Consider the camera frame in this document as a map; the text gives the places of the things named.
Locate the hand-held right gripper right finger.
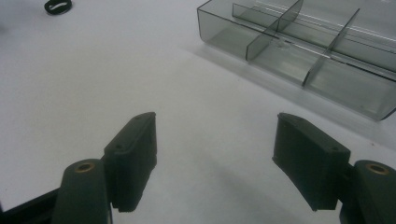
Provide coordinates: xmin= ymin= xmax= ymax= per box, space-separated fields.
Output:
xmin=272 ymin=112 xmax=396 ymax=224

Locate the black hair tie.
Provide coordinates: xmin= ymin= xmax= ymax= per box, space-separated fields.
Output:
xmin=44 ymin=0 xmax=73 ymax=16

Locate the clear grey divided organizer box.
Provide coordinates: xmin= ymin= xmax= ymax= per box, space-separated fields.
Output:
xmin=196 ymin=0 xmax=396 ymax=121

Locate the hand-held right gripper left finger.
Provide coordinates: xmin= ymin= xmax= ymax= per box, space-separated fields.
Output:
xmin=51 ymin=111 xmax=158 ymax=224

